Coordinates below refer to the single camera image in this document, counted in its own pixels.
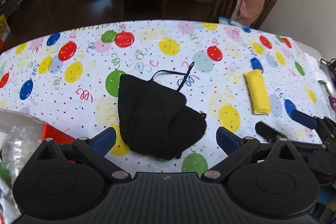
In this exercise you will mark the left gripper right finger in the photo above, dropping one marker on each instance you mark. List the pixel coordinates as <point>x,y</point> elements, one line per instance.
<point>239,153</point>

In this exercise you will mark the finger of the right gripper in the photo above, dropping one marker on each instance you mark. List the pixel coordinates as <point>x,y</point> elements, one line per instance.
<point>304,119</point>
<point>266,132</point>

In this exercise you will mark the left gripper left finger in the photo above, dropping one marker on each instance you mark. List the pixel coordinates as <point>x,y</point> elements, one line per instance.
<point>92,153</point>

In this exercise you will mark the yellow cloth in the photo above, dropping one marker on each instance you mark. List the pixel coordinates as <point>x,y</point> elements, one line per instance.
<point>257,92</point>

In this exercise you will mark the black face mask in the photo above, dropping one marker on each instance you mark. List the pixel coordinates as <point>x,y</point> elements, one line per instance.
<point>155,120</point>

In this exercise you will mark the purple hair clip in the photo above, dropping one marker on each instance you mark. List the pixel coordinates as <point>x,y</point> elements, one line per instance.
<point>331,96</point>

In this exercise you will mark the red white cardboard box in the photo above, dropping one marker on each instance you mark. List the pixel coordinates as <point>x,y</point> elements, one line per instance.
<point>48,131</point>

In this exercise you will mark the balloon print tablecloth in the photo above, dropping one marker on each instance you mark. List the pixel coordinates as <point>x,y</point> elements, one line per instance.
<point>70,80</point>

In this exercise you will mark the pink towel on chair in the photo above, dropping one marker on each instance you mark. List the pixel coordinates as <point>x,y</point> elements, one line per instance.
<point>247,11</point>

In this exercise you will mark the wooden chair with towel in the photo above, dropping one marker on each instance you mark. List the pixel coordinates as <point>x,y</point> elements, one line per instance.
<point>225,8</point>

